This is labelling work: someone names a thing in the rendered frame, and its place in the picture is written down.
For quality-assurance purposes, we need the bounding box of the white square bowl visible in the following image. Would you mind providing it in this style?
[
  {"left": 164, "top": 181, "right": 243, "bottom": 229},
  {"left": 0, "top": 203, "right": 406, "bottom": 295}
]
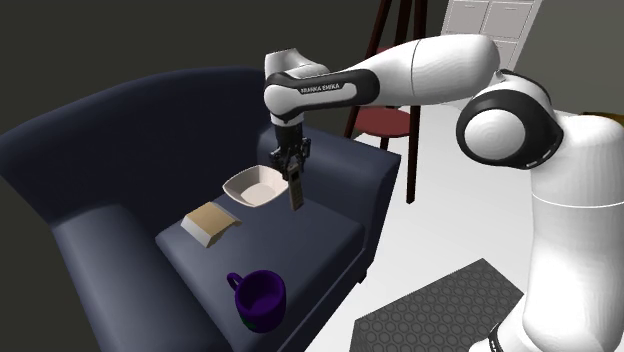
[{"left": 222, "top": 164, "right": 290, "bottom": 208}]

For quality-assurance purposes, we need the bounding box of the purple mug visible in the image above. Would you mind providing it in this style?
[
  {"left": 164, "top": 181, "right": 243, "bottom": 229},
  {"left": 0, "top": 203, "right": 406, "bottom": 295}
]
[{"left": 225, "top": 269, "right": 288, "bottom": 335}]

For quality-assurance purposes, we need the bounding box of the dark blue sofa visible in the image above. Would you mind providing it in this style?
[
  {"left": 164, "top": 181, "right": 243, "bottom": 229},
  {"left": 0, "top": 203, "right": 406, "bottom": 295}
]
[{"left": 0, "top": 66, "right": 402, "bottom": 352}]

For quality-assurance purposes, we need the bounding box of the dark red wooden stool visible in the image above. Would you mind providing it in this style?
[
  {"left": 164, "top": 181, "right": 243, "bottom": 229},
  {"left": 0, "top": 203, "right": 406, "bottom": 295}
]
[{"left": 343, "top": 0, "right": 429, "bottom": 205}]

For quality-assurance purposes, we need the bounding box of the white panelled door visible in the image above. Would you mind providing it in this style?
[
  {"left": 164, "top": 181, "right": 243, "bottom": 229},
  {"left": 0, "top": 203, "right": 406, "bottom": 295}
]
[{"left": 440, "top": 0, "right": 544, "bottom": 72}]

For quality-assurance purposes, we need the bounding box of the grey remote control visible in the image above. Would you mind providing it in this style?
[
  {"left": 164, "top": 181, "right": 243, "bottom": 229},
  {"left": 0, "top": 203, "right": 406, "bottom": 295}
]
[{"left": 285, "top": 162, "right": 305, "bottom": 212}]

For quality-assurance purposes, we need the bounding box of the patterned grey robot stand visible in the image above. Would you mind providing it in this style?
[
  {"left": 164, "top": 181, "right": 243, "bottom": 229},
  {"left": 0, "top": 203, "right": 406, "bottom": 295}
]
[{"left": 353, "top": 258, "right": 525, "bottom": 352}]

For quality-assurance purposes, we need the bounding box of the tan closed book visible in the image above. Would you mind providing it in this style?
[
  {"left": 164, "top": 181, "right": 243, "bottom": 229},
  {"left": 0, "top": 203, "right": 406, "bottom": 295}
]
[{"left": 180, "top": 201, "right": 243, "bottom": 249}]

